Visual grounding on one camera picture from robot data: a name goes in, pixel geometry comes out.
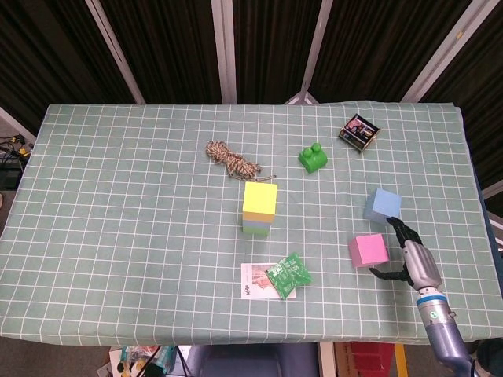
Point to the dark pleated curtain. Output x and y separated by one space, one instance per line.
173 47

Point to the white metal frame post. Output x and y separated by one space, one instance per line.
440 55
314 51
225 51
118 55

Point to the green studded toy brick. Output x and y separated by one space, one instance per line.
312 159

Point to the white frame rail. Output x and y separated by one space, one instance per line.
15 123
493 192

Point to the blue foam cube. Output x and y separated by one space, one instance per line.
383 204
256 224

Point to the white table leg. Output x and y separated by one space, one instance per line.
325 361

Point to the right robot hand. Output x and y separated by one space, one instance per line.
420 263

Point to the green checked tablecloth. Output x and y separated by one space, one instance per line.
118 235

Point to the red plastic crate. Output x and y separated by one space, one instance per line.
371 355

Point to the teal snack packet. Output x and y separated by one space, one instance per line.
163 355

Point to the yellow foam cube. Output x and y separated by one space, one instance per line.
259 198

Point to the dark printed tin box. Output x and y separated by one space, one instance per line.
359 133

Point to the brown white twine bundle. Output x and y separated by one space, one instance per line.
232 159

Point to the green tea sachet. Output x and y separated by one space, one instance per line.
288 275

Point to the green foam cube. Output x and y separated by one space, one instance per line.
255 232

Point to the white picture postcard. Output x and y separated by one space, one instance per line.
253 284

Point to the pink foam cube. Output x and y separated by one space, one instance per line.
371 249

